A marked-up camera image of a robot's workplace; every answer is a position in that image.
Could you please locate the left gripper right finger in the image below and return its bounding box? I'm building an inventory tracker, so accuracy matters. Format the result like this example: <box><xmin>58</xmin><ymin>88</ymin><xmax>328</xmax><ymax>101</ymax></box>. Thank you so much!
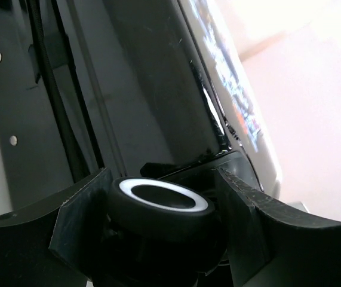
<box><xmin>216</xmin><ymin>169</ymin><xmax>341</xmax><ymax>286</ymax></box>

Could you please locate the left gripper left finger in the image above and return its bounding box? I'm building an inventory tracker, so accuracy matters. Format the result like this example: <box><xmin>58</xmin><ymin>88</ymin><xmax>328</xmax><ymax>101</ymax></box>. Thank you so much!
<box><xmin>0</xmin><ymin>169</ymin><xmax>112</xmax><ymax>286</ymax></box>

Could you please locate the black space-print suitcase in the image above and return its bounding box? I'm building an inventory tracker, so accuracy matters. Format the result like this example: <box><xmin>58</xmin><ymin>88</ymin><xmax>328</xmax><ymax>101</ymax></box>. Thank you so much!
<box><xmin>0</xmin><ymin>1</ymin><xmax>281</xmax><ymax>286</ymax></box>

